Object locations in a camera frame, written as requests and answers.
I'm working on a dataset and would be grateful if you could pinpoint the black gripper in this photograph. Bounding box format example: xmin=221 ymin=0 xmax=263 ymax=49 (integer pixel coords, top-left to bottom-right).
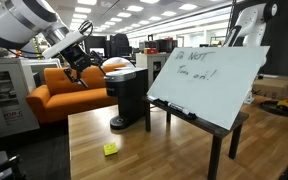
xmin=59 ymin=44 xmax=107 ymax=89

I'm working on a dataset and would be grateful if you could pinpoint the black coffee machine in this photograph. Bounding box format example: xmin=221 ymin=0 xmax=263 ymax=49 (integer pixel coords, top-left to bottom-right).
xmin=103 ymin=66 xmax=149 ymax=131

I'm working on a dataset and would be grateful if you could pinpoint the computer monitor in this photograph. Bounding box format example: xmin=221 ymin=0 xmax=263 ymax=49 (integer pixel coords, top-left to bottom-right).
xmin=90 ymin=47 xmax=106 ymax=58

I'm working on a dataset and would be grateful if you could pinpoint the white dome object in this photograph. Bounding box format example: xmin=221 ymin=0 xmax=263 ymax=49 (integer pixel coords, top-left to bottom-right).
xmin=101 ymin=56 xmax=137 ymax=69

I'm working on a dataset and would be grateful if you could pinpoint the orange sofa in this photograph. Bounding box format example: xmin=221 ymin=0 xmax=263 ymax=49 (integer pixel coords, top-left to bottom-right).
xmin=26 ymin=63 xmax=127 ymax=125

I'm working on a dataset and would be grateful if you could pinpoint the white side cabinet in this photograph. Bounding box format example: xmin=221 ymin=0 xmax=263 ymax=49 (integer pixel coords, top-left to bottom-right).
xmin=20 ymin=58 xmax=62 ymax=94

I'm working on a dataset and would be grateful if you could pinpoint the black bulky equipment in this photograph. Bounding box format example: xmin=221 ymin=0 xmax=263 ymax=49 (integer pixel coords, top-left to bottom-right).
xmin=108 ymin=33 xmax=132 ymax=58

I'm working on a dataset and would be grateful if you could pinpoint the white background cabinet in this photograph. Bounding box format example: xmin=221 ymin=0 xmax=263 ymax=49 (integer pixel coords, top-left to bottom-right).
xmin=135 ymin=52 xmax=172 ymax=89

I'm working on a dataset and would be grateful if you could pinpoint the red box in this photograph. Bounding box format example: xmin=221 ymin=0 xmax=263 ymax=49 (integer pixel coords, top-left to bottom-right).
xmin=143 ymin=47 xmax=159 ymax=55

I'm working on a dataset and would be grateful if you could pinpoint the white cabinet with glass door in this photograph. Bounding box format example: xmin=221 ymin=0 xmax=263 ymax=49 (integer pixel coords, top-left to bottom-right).
xmin=0 ymin=58 xmax=41 ymax=139

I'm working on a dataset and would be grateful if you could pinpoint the black 3D printer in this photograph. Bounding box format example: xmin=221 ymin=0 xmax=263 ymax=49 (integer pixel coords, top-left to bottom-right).
xmin=155 ymin=37 xmax=179 ymax=54

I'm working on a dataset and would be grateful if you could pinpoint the yellow smiley sticky pad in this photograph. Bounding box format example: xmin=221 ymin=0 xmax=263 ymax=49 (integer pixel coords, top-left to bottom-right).
xmin=103 ymin=142 xmax=119 ymax=157

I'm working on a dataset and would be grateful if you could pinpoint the black marker with white label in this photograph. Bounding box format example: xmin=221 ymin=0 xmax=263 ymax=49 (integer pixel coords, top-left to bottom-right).
xmin=167 ymin=101 xmax=197 ymax=120

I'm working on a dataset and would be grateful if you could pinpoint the whiteboard with handwriting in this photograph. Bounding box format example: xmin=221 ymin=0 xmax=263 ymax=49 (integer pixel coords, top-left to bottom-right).
xmin=146 ymin=45 xmax=271 ymax=131

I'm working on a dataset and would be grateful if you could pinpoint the small dark wooden table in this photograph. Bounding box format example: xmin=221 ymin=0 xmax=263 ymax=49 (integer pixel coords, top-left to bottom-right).
xmin=142 ymin=94 xmax=250 ymax=180

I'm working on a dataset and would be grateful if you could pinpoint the black round mat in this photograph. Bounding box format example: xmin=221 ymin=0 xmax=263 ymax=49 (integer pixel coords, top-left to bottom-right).
xmin=259 ymin=99 xmax=288 ymax=118

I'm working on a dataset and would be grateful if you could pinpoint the large cardboard box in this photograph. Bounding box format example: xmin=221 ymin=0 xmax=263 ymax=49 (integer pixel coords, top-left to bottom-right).
xmin=252 ymin=74 xmax=288 ymax=103

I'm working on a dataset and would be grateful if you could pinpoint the black curtain backdrop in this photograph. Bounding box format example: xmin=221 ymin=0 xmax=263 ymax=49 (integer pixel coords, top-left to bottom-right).
xmin=230 ymin=0 xmax=288 ymax=78

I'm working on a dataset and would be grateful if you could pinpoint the black enclosure cabinet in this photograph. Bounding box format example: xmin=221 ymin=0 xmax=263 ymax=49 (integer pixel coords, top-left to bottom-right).
xmin=83 ymin=34 xmax=108 ymax=60

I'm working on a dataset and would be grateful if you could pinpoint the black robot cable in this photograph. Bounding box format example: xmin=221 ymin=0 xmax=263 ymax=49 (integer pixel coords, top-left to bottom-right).
xmin=78 ymin=19 xmax=94 ymax=38

